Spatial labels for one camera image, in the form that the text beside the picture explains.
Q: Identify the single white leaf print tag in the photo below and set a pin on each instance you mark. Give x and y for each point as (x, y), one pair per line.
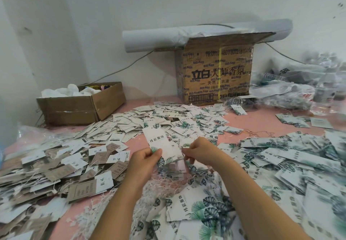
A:
(162, 144)

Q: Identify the person's left hand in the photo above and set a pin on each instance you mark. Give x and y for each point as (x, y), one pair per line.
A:
(141, 167)

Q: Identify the person's right forearm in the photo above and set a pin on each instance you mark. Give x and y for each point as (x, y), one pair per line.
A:
(265, 207)

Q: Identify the clear plastic bag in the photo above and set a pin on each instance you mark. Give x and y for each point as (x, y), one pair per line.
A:
(35, 135)

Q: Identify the white roll in plastic wrap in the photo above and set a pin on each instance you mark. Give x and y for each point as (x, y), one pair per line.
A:
(157, 37)

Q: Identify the pile of green leaf tags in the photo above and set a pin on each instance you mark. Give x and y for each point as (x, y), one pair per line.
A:
(296, 177)

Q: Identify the white crumpled material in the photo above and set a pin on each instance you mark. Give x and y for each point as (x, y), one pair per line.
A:
(70, 91)

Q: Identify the person's left forearm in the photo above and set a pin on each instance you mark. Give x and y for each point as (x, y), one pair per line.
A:
(116, 218)

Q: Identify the person's right hand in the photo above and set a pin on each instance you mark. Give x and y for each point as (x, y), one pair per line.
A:
(203, 150)

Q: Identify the small open cardboard box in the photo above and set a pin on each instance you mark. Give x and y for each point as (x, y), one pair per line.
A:
(81, 104)

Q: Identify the large printed cardboard box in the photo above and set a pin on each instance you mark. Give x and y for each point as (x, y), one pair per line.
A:
(216, 72)

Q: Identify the pile of brown white tags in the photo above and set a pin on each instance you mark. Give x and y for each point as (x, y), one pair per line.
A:
(46, 180)

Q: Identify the heap of clear plastic bags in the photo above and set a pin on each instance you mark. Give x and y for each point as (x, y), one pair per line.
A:
(305, 86)

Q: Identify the heap of small tags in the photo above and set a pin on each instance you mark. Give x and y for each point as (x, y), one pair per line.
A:
(162, 117)

